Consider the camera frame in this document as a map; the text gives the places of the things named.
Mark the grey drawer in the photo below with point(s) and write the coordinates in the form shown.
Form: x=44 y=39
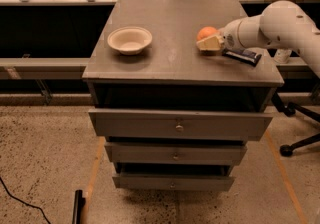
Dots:
x=172 y=182
x=174 y=154
x=203 y=125

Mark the white bowl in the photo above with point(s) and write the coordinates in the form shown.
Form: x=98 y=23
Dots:
x=129 y=40

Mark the clear sanitizer bottle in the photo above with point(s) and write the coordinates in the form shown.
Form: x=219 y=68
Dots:
x=282 y=56

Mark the top grey drawer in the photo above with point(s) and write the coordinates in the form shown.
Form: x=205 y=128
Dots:
x=203 y=125

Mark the grey drawer cabinet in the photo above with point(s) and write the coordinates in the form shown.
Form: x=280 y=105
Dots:
x=172 y=74

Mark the orange fruit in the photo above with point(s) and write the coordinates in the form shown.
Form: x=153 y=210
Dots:
x=206 y=32

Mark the black office chair base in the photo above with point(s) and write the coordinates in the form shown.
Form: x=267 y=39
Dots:
x=299 y=123

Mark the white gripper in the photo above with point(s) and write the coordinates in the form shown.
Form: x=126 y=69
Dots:
x=230 y=37

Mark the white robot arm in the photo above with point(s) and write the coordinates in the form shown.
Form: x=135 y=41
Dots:
x=281 y=25

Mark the black bar on floor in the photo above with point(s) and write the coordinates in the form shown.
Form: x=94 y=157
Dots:
x=79 y=202

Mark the dark blue rxbar wrapper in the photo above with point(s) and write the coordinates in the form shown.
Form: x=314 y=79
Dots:
x=246 y=56

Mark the middle grey drawer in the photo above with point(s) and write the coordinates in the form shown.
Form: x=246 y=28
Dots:
x=174 y=154

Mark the bottom grey drawer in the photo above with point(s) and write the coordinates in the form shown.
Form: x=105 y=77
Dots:
x=172 y=182

